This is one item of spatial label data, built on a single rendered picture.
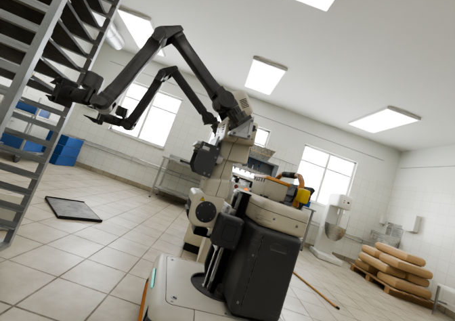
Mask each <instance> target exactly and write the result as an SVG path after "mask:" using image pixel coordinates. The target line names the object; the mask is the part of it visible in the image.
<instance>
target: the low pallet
mask: <svg viewBox="0 0 455 321"><path fill-rule="evenodd" d="M348 263H350V264H351V267H350V270H352V271H354V272H357V273H360V274H363V275H366V278H365V279H366V280H367V281H369V282H373V283H375V284H378V285H381V286H384V287H385V288H384V292H386V293H387V294H389V295H393V296H394V297H398V298H400V299H404V300H406V301H410V302H413V303H416V304H419V305H421V306H424V307H427V308H430V309H433V304H434V302H432V301H431V300H429V299H425V298H422V297H419V296H416V295H413V294H410V293H407V292H404V291H401V290H398V289H396V288H393V287H392V286H390V285H388V284H387V283H385V282H383V281H382V280H380V279H379V278H378V277H377V275H374V274H371V273H369V272H367V271H365V270H363V269H362V268H360V267H358V266H357V265H356V264H354V263H351V262H348Z"/></svg>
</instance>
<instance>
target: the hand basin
mask: <svg viewBox="0 0 455 321"><path fill-rule="evenodd" d="M386 220H387V216H384V215H381V219H380V221H379V223H382V224H385V223H386ZM420 220H421V217H420V216H417V215H413V214H408V213H406V215H405V218H404V223H403V225H402V226H401V225H398V224H395V223H390V222H388V224H387V226H386V227H387V229H386V232H385V234H384V233H381V232H377V231H375V230H371V233H370V237H369V238H371V239H373V240H376V241H379V242H381V243H384V244H387V245H389V246H392V247H395V248H397V249H398V248H399V243H400V240H401V238H402V233H403V230H407V231H410V232H416V233H418V228H419V225H420Z"/></svg>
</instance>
